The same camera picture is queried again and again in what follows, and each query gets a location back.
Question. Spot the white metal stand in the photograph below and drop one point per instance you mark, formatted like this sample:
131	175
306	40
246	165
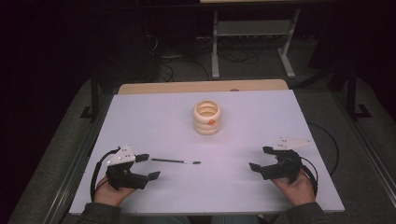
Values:
214	62

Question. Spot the cream ringed pen holder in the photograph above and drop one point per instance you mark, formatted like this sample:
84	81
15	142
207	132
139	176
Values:
207	126

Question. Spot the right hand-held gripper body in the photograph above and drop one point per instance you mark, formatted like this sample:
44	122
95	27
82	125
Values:
285	168

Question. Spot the person's left hand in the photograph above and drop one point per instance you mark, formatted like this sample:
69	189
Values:
109	195

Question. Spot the person's right hand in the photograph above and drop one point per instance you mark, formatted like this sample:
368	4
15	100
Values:
299	193

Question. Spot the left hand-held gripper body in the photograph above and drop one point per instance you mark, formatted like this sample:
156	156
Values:
124	179

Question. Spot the black metal stand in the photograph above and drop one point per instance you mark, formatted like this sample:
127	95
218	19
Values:
351	99
94	99

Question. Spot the white work board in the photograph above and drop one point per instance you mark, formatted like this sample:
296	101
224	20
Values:
174	193

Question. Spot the thin black pen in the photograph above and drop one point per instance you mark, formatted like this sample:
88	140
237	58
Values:
174	160

